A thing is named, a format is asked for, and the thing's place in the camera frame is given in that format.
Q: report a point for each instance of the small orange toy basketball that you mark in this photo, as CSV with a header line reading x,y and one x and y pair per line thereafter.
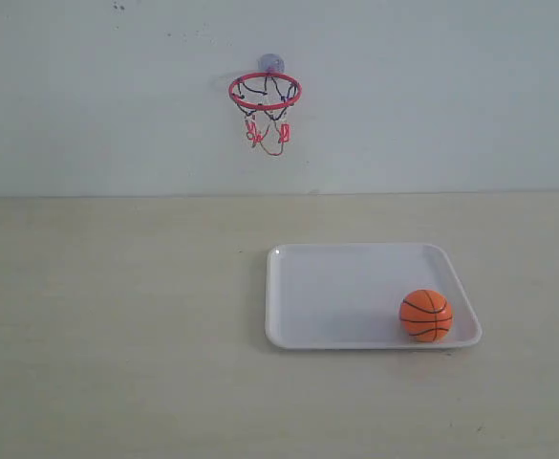
x,y
426,316

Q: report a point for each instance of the red mini basketball hoop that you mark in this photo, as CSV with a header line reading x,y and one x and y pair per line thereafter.
x,y
264,100

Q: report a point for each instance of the white rectangular plastic tray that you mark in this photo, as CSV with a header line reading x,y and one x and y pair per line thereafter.
x,y
347,296

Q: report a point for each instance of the clear suction cup mount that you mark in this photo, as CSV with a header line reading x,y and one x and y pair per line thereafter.
x,y
271,63

